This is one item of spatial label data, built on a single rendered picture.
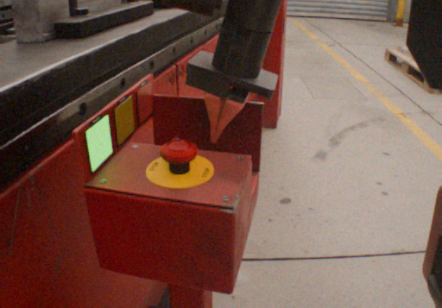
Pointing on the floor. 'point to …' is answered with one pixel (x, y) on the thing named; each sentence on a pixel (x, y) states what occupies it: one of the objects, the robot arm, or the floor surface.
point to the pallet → (407, 67)
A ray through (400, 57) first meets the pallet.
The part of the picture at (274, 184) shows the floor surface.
